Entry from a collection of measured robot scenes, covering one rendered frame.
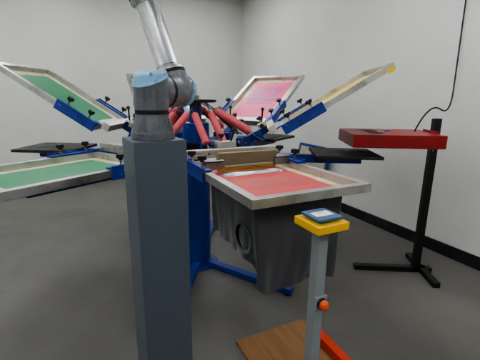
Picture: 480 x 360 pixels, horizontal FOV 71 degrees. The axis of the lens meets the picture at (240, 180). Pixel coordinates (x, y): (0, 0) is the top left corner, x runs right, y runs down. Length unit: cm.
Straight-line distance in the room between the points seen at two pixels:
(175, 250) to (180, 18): 514
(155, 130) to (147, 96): 11
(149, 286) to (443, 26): 305
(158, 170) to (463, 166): 266
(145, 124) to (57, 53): 464
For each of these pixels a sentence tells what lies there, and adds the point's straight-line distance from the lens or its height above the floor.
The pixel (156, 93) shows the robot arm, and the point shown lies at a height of 135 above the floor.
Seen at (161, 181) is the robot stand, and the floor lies 106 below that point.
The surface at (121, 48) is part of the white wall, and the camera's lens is 583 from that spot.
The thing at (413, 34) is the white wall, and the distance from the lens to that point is 366.
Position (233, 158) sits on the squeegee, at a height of 103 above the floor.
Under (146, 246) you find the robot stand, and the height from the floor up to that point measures 84.
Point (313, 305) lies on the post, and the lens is 129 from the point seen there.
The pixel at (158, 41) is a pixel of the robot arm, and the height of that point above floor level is 154.
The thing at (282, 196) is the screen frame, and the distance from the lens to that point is 127.
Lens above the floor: 135
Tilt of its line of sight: 14 degrees down
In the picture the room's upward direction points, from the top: 1 degrees clockwise
